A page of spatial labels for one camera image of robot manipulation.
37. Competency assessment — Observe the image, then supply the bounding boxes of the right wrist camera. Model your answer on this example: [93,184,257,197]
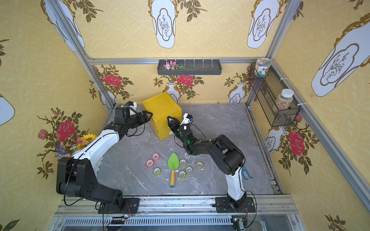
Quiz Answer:
[180,113,194,125]

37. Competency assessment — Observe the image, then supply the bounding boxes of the red tape roll upper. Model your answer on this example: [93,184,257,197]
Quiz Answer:
[152,153,161,161]

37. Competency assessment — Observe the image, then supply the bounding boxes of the green trowel yellow handle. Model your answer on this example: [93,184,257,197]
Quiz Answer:
[168,153,179,188]

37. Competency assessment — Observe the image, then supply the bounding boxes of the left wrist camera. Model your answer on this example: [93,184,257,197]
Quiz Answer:
[114,101,137,125]

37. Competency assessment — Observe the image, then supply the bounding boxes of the clear jar white lid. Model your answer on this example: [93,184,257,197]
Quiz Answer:
[273,89,294,113]

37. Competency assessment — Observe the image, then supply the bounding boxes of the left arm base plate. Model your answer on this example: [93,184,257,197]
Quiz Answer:
[98,197,140,214]

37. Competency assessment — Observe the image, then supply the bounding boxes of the colourful artificial flower bouquet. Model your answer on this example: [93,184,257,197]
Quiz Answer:
[56,133,97,158]

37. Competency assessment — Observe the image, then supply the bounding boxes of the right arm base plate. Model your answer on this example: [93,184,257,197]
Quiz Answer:
[212,197,256,213]

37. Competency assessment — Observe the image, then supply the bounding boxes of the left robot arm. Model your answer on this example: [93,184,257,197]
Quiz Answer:
[56,107,153,210]

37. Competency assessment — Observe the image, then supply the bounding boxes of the yellow tape roll bottom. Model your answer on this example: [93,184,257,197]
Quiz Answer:
[178,170,187,180]

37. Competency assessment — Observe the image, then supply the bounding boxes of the small pink flowers on shelf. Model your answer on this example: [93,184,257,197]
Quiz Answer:
[163,61,185,70]

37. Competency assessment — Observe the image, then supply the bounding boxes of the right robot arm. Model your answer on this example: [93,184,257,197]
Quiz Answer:
[167,116,247,204]

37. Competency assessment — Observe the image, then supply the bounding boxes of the patterned jar green lid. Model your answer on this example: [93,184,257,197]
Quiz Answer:
[254,57,272,78]

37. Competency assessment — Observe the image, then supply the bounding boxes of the blue hand rake yellow handle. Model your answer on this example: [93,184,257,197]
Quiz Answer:
[241,167,253,180]

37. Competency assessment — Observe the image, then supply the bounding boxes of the red tape roll lower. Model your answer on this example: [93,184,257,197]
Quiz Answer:
[145,159,154,168]

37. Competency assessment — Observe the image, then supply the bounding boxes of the red tape roll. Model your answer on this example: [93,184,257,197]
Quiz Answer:
[145,159,154,168]
[152,153,161,161]

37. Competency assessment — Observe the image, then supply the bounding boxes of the grey wall shelf tray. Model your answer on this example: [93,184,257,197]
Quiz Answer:
[157,58,223,76]

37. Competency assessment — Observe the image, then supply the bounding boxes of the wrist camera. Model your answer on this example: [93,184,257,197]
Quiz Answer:
[180,113,194,125]
[114,101,137,125]

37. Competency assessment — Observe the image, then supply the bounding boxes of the black wire wall basket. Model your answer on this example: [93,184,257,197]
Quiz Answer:
[246,63,301,127]

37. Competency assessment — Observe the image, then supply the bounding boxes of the yellow plastic drawer cabinet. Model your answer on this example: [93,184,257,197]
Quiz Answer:
[143,92,182,141]

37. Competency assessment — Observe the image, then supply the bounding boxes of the aluminium front rail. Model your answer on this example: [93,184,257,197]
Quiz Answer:
[49,195,305,231]

